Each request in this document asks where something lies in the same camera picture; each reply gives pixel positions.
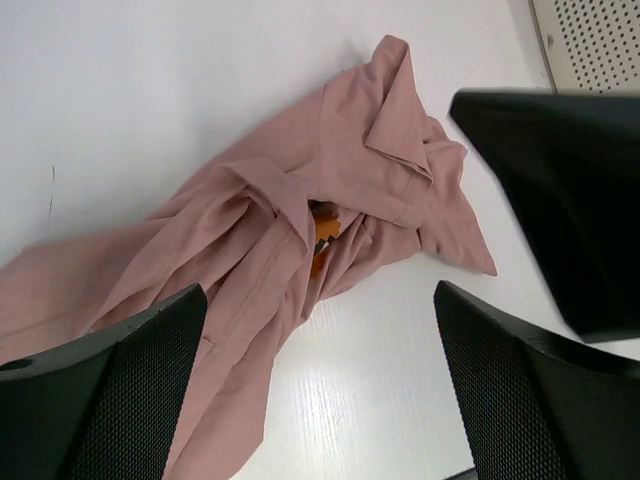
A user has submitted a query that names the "dusty pink graphic t-shirt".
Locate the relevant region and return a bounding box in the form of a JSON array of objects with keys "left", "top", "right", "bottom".
[{"left": 1, "top": 35, "right": 496, "bottom": 479}]

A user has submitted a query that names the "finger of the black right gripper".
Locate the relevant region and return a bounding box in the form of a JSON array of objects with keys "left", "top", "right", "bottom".
[{"left": 449, "top": 90, "right": 639, "bottom": 343}]

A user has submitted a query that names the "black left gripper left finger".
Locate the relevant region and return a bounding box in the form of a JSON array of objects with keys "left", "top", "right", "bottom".
[{"left": 1, "top": 284, "right": 207, "bottom": 479}]

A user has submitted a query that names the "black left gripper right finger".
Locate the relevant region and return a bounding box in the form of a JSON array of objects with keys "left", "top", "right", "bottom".
[{"left": 434, "top": 281, "right": 639, "bottom": 479}]

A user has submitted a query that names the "white perforated laundry basket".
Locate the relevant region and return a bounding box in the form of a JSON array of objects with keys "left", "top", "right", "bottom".
[{"left": 531, "top": 0, "right": 640, "bottom": 95}]

